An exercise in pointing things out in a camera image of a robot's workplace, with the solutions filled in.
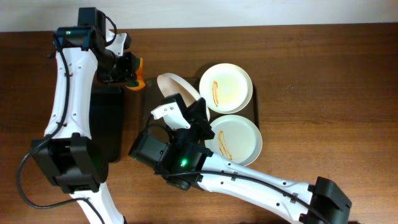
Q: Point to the pale green plate with ketchup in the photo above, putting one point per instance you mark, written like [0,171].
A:
[236,138]

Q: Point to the black plastic tray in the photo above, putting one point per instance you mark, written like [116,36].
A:
[107,120]

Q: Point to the brown serving tray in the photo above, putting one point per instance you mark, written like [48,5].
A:
[152,98]

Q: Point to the orange green sponge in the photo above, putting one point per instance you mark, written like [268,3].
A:
[138,83]

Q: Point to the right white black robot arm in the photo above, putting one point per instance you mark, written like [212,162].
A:
[213,156]

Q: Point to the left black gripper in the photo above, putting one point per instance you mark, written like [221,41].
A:
[125,68]

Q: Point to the cream plate with ketchup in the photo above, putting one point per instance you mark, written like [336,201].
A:
[226,87]

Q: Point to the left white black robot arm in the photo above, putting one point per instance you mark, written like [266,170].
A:
[83,136]

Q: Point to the pink white plate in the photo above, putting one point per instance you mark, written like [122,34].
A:
[170,84]

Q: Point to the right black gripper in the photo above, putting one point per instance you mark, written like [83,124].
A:
[196,123]

